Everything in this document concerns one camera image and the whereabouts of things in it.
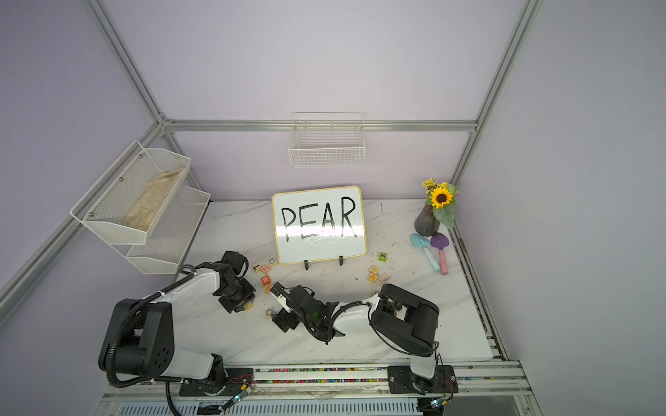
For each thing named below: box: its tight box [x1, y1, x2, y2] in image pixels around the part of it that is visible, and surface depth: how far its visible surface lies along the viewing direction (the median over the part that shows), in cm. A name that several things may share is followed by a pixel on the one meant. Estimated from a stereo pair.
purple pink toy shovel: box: [430, 232, 451, 276], surface depth 104 cm
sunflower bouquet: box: [422, 177, 460, 230], surface depth 92 cm
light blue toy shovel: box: [409, 233, 442, 273], surface depth 106 cm
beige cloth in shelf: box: [122, 167, 184, 232], surface depth 81 cm
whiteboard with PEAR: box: [270, 185, 368, 266], surface depth 100 cm
